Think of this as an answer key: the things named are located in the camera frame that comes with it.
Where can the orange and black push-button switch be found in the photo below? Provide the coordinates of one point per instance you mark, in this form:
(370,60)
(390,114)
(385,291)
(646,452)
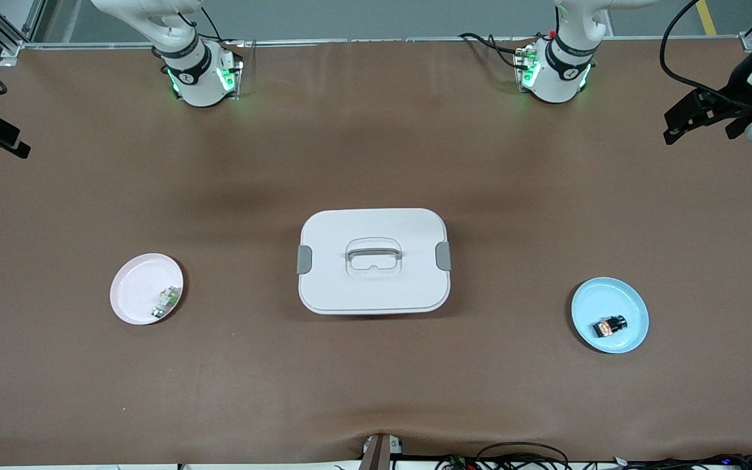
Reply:
(610,326)

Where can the brown table cover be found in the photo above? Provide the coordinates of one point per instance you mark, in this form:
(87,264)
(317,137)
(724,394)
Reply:
(376,143)

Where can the silver table edge rail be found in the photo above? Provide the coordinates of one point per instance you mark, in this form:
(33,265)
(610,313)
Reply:
(297,43)

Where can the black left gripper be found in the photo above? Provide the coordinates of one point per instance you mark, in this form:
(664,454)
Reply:
(736,89)

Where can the light blue round plate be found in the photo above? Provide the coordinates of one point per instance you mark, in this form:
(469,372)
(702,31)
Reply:
(611,297)

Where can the pink round plate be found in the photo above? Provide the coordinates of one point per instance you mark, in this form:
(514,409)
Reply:
(138,287)

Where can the green and white switch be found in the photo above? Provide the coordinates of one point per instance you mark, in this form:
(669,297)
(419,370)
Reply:
(167,300)

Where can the table edge clamp bracket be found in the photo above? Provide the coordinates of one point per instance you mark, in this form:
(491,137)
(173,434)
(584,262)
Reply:
(376,457)

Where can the white lidded storage box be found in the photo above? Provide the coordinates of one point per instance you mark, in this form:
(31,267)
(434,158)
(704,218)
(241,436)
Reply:
(373,287)

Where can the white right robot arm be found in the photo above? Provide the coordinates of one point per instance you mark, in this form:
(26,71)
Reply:
(196,78)

